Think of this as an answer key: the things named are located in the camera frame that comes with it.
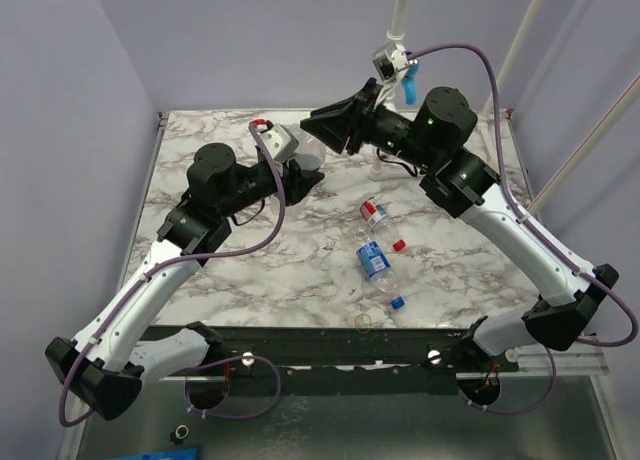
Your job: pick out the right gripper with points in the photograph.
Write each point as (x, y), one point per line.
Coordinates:
(360, 125)

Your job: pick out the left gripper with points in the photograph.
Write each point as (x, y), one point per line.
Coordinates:
(300, 182)

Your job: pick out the blue label bottle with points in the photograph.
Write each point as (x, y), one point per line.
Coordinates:
(310, 153)
(380, 273)

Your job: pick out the large clear juice bottle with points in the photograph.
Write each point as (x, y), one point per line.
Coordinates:
(293, 212)

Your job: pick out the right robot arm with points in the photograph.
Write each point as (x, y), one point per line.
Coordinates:
(466, 187)

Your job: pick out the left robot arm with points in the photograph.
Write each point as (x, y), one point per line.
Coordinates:
(107, 364)

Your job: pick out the red label bottle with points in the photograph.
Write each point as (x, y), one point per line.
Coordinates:
(381, 225)

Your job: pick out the blue faucet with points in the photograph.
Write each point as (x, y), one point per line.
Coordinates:
(408, 82)

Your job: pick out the rubber band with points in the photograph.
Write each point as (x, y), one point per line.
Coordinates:
(363, 323)

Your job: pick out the blue box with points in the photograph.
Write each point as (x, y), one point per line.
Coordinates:
(179, 454)

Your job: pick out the white PVC pipe frame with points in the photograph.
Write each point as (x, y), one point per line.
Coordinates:
(396, 34)

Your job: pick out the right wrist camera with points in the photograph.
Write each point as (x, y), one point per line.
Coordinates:
(390, 61)

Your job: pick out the aluminium rail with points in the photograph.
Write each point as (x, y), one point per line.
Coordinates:
(560, 362)

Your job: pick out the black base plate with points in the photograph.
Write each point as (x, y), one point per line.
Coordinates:
(260, 381)

